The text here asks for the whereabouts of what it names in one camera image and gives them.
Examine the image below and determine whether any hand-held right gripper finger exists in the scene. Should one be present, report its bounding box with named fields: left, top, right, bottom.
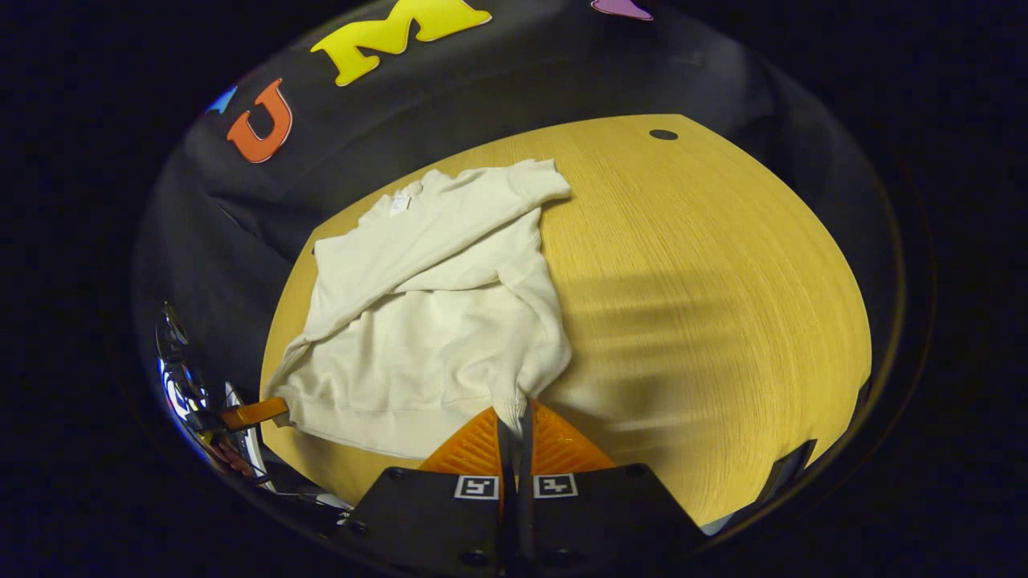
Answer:
left=518, top=400, right=708, bottom=575
left=349, top=405, right=515, bottom=578

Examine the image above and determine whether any black backdrop cloth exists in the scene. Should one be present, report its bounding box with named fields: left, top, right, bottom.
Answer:
left=133, top=0, right=900, bottom=515

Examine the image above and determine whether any cream sweatshirt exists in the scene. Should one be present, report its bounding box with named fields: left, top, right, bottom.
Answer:
left=263, top=158, right=573, bottom=460

